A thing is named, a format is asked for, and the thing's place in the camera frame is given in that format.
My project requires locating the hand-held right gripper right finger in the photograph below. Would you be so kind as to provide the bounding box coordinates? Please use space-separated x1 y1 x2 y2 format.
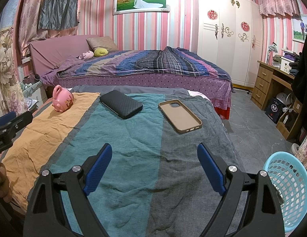
197 143 285 237

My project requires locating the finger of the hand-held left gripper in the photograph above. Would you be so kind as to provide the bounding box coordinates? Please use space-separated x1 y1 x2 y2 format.
0 111 17 128
3 111 33 134

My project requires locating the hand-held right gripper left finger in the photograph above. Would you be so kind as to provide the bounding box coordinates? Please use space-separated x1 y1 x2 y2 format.
23 143 113 237

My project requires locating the light blue plastic basket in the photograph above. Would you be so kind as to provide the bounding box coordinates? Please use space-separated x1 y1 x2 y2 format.
263 151 307 230

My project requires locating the person's left hand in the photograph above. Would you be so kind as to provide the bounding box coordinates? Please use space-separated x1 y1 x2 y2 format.
0 162 13 203

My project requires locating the pale green cloth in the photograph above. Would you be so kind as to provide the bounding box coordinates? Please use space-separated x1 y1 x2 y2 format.
21 75 42 97

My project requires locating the pink piggy bank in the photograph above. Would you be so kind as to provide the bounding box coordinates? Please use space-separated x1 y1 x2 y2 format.
52 85 75 113

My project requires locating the floral curtain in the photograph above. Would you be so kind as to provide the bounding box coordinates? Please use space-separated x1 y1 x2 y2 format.
0 0 29 119

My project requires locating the tan phone case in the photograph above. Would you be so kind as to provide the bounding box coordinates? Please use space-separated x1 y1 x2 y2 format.
158 99 203 134

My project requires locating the black textured wallet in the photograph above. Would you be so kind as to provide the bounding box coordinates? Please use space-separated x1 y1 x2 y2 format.
99 89 143 119

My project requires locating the black paper bag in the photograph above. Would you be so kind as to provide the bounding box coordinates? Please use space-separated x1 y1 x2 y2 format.
265 97 287 124

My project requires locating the wooden desk with drawers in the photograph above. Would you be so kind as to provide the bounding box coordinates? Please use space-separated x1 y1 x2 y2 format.
251 60 305 140

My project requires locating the yellow plush toy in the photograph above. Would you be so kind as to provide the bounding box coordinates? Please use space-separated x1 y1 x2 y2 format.
94 47 109 57

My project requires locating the pink patterned curtain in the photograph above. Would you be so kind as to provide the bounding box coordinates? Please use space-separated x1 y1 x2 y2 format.
19 0 78 56

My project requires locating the purple bed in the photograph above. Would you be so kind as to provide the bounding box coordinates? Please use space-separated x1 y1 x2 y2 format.
28 35 235 120

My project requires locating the brown pillow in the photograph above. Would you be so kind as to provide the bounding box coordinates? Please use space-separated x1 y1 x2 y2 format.
86 36 119 52

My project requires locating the white wardrobe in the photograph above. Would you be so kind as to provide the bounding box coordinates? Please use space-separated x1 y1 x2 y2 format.
192 0 264 88

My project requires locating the grey shiny curtain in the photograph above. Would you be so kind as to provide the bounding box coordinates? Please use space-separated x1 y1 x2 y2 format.
37 0 79 30

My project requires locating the striped purple blue quilt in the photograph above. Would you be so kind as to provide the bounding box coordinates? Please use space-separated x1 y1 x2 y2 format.
56 46 232 79

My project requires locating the black hanging coat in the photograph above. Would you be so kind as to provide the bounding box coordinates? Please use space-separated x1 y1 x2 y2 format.
291 51 307 131

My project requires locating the white box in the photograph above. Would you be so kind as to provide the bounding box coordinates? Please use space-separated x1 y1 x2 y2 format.
280 55 291 74

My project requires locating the silver desk lamp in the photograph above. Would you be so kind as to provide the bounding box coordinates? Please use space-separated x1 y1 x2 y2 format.
266 43 278 65

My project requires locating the small framed outdoor portrait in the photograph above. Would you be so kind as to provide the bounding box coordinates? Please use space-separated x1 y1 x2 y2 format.
291 13 307 43

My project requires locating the framed wedding picture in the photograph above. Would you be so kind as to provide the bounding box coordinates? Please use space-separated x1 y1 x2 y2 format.
113 0 170 15

